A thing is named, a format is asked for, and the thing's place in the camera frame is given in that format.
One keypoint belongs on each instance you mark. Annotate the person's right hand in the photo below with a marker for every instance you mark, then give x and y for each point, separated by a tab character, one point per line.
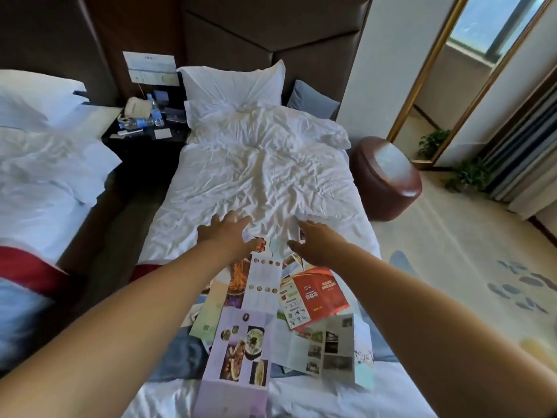
322	248

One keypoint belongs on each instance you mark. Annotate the person's left hand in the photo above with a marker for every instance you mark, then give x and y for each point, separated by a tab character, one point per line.
228	241

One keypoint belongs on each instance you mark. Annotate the red cover brochure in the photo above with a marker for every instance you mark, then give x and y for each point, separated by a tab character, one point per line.
322	296

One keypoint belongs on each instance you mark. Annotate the purple crab picture brochure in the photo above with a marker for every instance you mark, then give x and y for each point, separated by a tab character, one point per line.
261	282

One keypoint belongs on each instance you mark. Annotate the pale green leaflet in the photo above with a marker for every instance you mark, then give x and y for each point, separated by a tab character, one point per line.
211	313

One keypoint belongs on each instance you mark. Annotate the person's left forearm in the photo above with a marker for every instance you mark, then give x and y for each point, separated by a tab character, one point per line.
109	335

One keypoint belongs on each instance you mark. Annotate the person's right forearm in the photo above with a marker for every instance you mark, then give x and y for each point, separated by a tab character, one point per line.
435	335

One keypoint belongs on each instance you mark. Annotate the brown leather ottoman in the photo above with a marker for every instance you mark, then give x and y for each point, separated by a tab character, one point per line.
383	182

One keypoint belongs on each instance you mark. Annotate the dark nightstand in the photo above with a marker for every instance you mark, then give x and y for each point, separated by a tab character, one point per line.
143	152

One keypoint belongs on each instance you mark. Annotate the white notepad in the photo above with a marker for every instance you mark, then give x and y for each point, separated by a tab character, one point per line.
162	133

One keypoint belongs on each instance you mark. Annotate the clear water bottle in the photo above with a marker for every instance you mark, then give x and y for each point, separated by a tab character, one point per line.
137	123
156	115

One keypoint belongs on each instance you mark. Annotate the blue grey cushion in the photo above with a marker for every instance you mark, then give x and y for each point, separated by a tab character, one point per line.
311	100

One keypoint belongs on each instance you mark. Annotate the white remote control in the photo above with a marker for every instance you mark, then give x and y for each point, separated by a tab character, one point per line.
126	133

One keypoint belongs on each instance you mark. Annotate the small dark card stand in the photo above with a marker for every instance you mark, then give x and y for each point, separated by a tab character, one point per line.
161	97

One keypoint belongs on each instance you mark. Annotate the beige telephone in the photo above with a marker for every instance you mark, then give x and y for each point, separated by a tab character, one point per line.
137	107

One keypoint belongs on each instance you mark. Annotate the green potted plant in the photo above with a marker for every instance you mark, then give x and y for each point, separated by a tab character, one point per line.
467	176

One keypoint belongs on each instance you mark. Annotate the white notice card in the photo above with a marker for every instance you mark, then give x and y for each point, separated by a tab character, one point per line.
150	67

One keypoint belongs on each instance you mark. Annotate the dark padded headboard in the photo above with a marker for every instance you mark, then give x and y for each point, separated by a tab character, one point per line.
43	34
304	39

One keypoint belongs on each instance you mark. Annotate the gold framed mirror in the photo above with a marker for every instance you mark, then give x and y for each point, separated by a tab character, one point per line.
461	73

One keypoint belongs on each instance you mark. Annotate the white sheer curtain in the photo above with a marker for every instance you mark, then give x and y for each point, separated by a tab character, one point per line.
539	191

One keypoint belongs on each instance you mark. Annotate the dark grey curtain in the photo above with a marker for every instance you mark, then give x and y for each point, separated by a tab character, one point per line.
526	143

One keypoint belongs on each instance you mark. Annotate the brown wooden headboard panel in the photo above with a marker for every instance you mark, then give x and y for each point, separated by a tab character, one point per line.
130	21

